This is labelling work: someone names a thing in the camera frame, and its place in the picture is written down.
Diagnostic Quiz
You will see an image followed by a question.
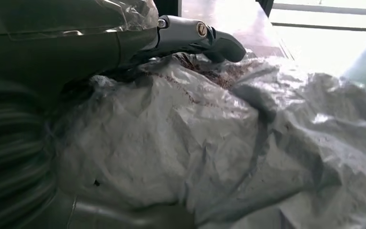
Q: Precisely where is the plain grey parcel bag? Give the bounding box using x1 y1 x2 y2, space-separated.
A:
49 50 366 229

